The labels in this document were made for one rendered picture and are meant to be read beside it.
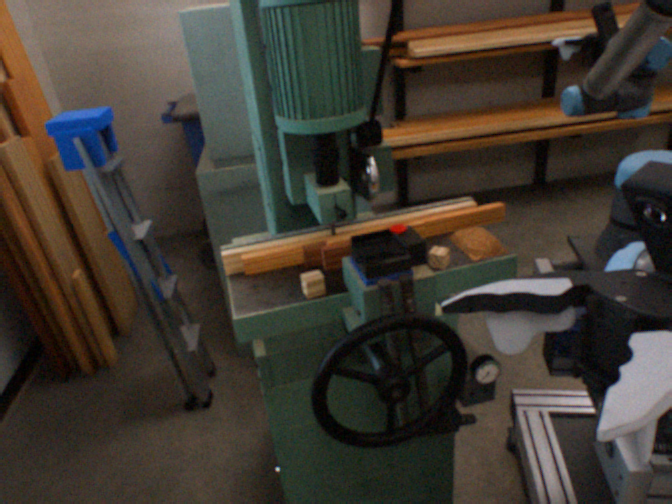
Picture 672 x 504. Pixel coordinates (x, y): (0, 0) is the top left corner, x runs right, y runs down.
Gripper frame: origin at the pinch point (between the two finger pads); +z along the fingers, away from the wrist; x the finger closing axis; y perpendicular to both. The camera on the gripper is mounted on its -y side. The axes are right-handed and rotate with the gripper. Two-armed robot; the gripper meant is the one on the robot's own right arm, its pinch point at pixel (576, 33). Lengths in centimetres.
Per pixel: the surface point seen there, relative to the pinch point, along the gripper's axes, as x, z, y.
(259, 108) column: -93, -35, -10
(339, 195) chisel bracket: -81, -56, 7
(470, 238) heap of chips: -56, -57, 24
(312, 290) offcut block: -91, -67, 20
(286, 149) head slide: -89, -44, -2
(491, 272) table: -54, -63, 30
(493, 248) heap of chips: -52, -61, 26
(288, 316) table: -97, -70, 23
